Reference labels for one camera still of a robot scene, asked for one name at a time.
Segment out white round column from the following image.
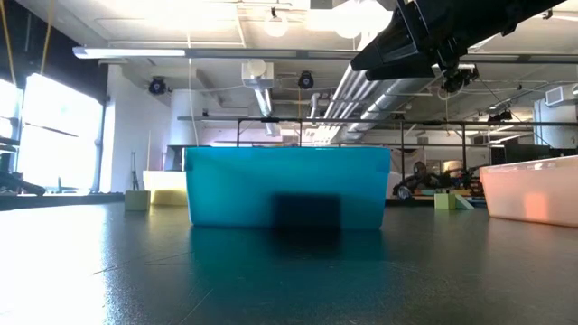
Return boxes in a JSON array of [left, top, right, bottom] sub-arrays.
[[168, 88, 205, 146]]

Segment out teal wedge block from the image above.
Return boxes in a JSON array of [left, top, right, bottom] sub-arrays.
[[453, 193, 476, 211]]

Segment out orange block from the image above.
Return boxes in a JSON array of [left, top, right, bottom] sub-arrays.
[[523, 192, 550, 222]]

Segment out globe ceiling lamp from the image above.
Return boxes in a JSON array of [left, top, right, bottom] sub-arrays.
[[263, 14, 291, 39]]

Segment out dark background screen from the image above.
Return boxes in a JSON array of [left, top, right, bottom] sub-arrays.
[[489, 143, 578, 166]]

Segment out yellow green cube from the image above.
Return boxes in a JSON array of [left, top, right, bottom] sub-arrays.
[[124, 189, 152, 212], [433, 191, 458, 211]]

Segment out dark machine silhouette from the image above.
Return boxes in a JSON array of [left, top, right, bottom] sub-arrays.
[[0, 136, 47, 197]]

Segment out white ceiling box unit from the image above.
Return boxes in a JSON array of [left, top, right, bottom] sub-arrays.
[[240, 59, 275, 89]]

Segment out yellow block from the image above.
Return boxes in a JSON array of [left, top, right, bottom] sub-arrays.
[[152, 189, 189, 208]]

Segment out silver ceiling duct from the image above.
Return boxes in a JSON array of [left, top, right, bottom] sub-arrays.
[[345, 44, 516, 144]]

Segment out blue plastic bin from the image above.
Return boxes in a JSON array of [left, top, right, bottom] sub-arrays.
[[183, 145, 392, 232]]

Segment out pink plastic bin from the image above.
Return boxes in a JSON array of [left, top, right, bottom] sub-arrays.
[[479, 154, 578, 228]]

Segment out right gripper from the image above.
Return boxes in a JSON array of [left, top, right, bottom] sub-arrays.
[[350, 0, 462, 83]]

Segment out yellow plastic bin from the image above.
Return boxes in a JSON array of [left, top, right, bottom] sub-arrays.
[[143, 170, 189, 208]]

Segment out white ceiling pipes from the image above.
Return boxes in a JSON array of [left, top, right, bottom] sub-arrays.
[[311, 62, 407, 144]]

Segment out black tripod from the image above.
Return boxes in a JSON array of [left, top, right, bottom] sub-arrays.
[[129, 151, 142, 191]]

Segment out white hanging cord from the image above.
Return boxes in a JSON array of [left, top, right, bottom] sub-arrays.
[[187, 31, 200, 142]]

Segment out yellow hanging cable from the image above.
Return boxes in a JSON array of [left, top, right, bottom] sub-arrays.
[[39, 0, 56, 77], [0, 0, 15, 88]]

